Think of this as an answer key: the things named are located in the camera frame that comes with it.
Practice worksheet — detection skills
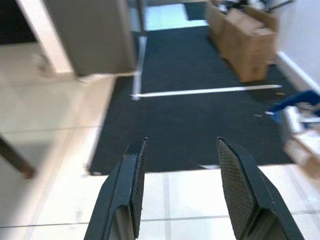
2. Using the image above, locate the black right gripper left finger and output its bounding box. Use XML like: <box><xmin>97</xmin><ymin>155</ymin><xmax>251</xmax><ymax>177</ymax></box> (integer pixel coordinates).
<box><xmin>83</xmin><ymin>136</ymin><xmax>148</xmax><ymax>240</ymax></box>

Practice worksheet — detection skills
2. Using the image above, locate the dark wood table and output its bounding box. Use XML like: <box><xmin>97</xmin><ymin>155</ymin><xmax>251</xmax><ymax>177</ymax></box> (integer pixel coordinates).
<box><xmin>0</xmin><ymin>133</ymin><xmax>36</xmax><ymax>180</ymax></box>

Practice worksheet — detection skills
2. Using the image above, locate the brown cardboard box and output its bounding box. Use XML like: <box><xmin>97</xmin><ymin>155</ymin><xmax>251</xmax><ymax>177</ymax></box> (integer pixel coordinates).
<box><xmin>221</xmin><ymin>6</ymin><xmax>280</xmax><ymax>83</ymax></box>
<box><xmin>206</xmin><ymin>0</ymin><xmax>236</xmax><ymax>45</ymax></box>

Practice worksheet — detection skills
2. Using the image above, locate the black floor mat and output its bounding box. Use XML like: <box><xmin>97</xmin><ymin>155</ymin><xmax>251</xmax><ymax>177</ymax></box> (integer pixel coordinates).
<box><xmin>86</xmin><ymin>26</ymin><xmax>298</xmax><ymax>176</ymax></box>

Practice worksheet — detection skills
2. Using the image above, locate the white floor tape strip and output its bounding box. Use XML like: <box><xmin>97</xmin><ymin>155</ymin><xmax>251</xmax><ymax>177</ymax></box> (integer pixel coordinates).
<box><xmin>132</xmin><ymin>36</ymin><xmax>148</xmax><ymax>101</ymax></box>
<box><xmin>131</xmin><ymin>84</ymin><xmax>283</xmax><ymax>100</ymax></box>

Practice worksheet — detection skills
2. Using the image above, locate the beige cabinet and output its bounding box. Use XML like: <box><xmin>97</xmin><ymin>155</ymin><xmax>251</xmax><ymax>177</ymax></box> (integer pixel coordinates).
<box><xmin>14</xmin><ymin>0</ymin><xmax>141</xmax><ymax>81</ymax></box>

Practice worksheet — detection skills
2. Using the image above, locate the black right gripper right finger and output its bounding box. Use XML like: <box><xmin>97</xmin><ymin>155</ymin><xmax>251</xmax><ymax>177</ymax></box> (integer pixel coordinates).
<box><xmin>216</xmin><ymin>136</ymin><xmax>305</xmax><ymax>240</ymax></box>

